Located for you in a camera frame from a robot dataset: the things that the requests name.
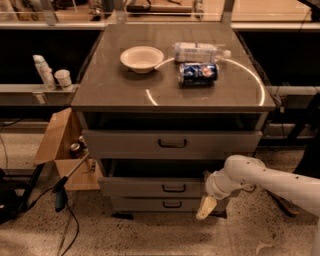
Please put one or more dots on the grey drawer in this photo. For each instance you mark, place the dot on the grey drawer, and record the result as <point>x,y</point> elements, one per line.
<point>176,145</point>
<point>156,178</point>
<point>123,204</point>

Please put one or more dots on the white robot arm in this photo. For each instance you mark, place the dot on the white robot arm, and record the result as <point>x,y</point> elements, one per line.
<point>239,171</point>

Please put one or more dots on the grey bottom drawer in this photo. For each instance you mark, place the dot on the grey bottom drawer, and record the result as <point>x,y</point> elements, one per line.
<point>123,204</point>

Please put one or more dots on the grey drawer cabinet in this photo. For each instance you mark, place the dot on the grey drawer cabinet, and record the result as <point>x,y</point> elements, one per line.
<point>113,97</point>

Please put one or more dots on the grey top drawer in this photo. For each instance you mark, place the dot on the grey top drawer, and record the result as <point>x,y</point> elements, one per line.
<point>176,145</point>

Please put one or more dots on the open cardboard box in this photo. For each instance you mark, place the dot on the open cardboard box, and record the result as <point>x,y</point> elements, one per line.
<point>63,130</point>

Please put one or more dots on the brown shoe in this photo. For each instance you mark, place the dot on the brown shoe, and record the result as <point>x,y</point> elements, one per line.
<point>287,207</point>

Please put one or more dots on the blue soda can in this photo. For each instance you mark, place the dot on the blue soda can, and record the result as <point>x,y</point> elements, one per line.
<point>197,74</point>

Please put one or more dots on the dark trouser leg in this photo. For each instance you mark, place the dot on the dark trouser leg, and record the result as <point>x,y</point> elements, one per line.
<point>310,162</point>

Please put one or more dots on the clear plastic water bottle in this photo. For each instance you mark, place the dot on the clear plastic water bottle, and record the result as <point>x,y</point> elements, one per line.
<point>199,52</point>

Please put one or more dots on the white paper bowl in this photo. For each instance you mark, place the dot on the white paper bowl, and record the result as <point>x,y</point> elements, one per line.
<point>141,59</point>

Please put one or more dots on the metal can in box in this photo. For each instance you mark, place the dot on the metal can in box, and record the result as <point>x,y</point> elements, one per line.
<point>76,150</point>

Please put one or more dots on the white spray bottle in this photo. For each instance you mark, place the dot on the white spray bottle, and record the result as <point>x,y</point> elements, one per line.
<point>45,72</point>

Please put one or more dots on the grabber tool with handle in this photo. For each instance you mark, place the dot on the grabber tool with handle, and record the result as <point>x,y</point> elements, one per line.
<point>59,189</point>

